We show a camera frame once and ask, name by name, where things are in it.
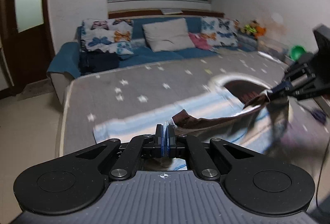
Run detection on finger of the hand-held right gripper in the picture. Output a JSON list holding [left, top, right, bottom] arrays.
[[268, 78, 317, 101], [284, 52, 315, 83]]

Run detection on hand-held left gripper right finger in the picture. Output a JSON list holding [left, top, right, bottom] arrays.
[[166, 124, 261, 180]]

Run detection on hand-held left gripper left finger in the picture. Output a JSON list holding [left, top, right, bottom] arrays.
[[64, 124, 164, 180]]

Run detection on blue white striped garment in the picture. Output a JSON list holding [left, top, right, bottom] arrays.
[[93, 87, 330, 170]]

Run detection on dark folded clothes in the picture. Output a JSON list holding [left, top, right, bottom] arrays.
[[79, 52, 119, 75]]

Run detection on green bowl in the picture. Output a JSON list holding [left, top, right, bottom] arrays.
[[290, 45, 307, 61]]

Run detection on grey star-print mattress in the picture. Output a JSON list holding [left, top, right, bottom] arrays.
[[55, 49, 330, 163]]

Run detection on stuffed toy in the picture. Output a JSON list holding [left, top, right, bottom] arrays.
[[241, 20, 266, 39]]

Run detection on small butterfly print pillow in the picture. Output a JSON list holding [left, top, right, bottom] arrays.
[[200, 16, 239, 48]]

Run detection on blue sofa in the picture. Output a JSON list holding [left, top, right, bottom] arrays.
[[46, 10, 258, 107]]

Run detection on pink cloth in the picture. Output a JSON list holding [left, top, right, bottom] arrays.
[[188, 32, 219, 52]]

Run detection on beige pillow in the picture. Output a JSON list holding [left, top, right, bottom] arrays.
[[142, 18, 195, 52]]

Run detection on large butterfly print pillow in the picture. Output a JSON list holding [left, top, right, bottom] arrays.
[[80, 18, 134, 55]]

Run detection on grey book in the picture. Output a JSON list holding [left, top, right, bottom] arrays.
[[160, 8, 183, 15]]

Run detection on grey door mat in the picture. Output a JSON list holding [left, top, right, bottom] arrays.
[[21, 78, 56, 101]]

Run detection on brown wooden door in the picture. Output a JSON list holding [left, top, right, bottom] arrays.
[[0, 0, 56, 95]]

